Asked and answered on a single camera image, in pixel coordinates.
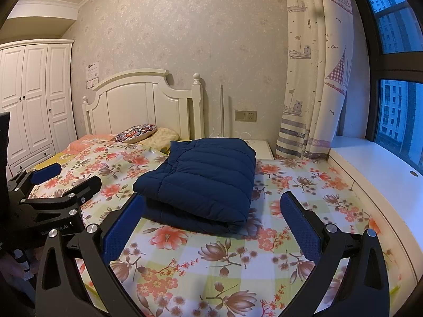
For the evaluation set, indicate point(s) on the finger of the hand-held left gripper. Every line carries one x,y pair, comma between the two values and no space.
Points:
46,173
82,188

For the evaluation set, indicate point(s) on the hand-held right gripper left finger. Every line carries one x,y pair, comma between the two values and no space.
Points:
124,228

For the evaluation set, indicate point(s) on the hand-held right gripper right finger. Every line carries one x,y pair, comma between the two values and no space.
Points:
299,226

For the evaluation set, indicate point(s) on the navy blue puffer jacket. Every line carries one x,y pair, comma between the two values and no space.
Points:
205,178

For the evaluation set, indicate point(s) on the pink orange pillow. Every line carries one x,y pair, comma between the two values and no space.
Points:
89,142

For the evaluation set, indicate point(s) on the round patterned cushion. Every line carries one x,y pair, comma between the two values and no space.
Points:
135,133

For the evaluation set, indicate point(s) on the white wardrobe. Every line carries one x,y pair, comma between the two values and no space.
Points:
29,99

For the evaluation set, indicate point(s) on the floral blanket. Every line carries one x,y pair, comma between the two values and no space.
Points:
231,270

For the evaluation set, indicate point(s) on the white nightstand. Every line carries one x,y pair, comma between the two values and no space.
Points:
264,148

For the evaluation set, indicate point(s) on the cream pillow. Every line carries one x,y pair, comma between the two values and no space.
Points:
163,138

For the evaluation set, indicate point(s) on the white wooden headboard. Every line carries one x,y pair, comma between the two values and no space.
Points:
132,105

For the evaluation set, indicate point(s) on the white window sill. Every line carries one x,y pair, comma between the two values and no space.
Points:
380,165

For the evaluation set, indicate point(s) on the white pole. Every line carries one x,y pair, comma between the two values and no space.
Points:
223,112

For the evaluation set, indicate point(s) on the sailboat print curtain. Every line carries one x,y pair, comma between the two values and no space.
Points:
314,72

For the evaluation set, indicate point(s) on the window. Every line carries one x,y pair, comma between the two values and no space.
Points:
396,105

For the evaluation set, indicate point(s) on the small wall label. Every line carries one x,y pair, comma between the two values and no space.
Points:
92,83

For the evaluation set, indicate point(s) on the paper wall notice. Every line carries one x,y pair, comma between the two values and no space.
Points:
93,70

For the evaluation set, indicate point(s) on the wall socket panel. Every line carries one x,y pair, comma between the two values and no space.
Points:
246,116

